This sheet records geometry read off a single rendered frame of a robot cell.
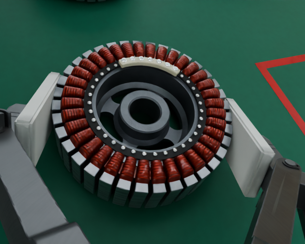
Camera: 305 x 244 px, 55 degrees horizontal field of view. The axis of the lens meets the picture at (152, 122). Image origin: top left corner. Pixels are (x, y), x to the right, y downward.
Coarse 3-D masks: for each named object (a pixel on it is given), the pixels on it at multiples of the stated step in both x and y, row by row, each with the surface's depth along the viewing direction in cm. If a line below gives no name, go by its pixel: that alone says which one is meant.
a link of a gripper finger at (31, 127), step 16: (48, 80) 17; (32, 96) 15; (48, 96) 16; (32, 112) 14; (48, 112) 16; (16, 128) 13; (32, 128) 13; (48, 128) 17; (32, 144) 14; (32, 160) 14
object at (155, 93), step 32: (96, 64) 19; (128, 64) 19; (160, 64) 20; (192, 64) 20; (64, 96) 17; (96, 96) 18; (128, 96) 19; (160, 96) 20; (192, 96) 19; (224, 96) 20; (64, 128) 16; (96, 128) 16; (128, 128) 18; (160, 128) 18; (192, 128) 18; (224, 128) 18; (64, 160) 17; (96, 160) 15; (128, 160) 15; (160, 160) 16; (192, 160) 16; (128, 192) 15; (160, 192) 15
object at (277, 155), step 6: (264, 138) 18; (270, 144) 17; (276, 150) 17; (276, 156) 16; (282, 156) 16; (270, 168) 15; (270, 174) 15; (264, 180) 15; (264, 186) 15; (300, 186) 14; (300, 192) 14; (300, 198) 14; (300, 204) 14
